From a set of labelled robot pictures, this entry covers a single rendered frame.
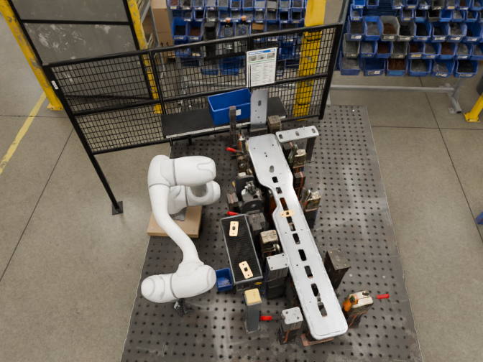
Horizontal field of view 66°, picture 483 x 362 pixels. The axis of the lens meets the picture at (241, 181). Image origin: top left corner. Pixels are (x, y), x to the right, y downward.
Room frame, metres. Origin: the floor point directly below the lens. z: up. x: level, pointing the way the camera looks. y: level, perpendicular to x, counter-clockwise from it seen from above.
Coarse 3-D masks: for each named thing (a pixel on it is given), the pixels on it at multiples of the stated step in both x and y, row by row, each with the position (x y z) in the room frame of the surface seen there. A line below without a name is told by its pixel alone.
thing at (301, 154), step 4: (296, 152) 1.64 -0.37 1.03; (300, 152) 1.63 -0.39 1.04; (304, 152) 1.63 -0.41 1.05; (296, 156) 1.60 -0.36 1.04; (300, 156) 1.60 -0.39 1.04; (304, 156) 1.61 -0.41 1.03; (296, 160) 1.60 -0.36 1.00; (300, 160) 1.61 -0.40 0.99; (304, 160) 1.61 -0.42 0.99; (292, 164) 1.60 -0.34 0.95; (296, 164) 1.60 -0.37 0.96; (300, 164) 1.61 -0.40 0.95; (304, 164) 1.61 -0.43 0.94; (292, 168) 1.62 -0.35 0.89; (296, 168) 1.60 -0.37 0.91; (300, 168) 1.62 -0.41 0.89; (292, 172) 1.61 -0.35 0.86; (296, 172) 1.61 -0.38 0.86
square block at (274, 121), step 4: (268, 116) 1.96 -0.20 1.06; (272, 116) 1.96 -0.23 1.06; (276, 116) 1.96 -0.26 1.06; (268, 120) 1.94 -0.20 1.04; (272, 120) 1.92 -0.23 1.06; (276, 120) 1.92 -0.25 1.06; (268, 124) 1.93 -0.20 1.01; (272, 124) 1.89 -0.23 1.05; (276, 124) 1.90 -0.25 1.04; (280, 124) 1.91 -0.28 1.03; (268, 128) 1.94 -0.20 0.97; (272, 128) 1.89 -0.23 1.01; (276, 128) 1.90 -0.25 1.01; (268, 132) 1.93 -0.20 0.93; (272, 132) 1.90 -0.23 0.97; (272, 144) 1.90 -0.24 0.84
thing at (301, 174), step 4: (300, 172) 1.50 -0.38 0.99; (304, 172) 1.50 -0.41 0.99; (296, 176) 1.47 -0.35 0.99; (300, 176) 1.47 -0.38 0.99; (304, 176) 1.47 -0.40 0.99; (296, 180) 1.46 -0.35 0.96; (300, 180) 1.47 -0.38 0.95; (304, 180) 1.47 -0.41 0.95; (296, 184) 1.46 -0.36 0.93; (300, 184) 1.46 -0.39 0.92; (304, 184) 1.47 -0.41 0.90; (296, 188) 1.46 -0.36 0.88; (300, 188) 1.47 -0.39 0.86; (296, 192) 1.47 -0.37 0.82; (300, 192) 1.47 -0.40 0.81; (300, 196) 1.47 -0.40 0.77; (300, 200) 1.47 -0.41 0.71
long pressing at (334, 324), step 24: (264, 144) 1.75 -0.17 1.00; (264, 168) 1.54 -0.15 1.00; (288, 168) 1.54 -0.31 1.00; (288, 192) 1.34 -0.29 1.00; (288, 240) 1.01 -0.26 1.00; (312, 240) 1.01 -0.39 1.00; (288, 264) 0.86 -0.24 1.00; (312, 264) 0.86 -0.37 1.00; (312, 312) 0.60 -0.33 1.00; (336, 312) 0.60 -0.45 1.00; (312, 336) 0.49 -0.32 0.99
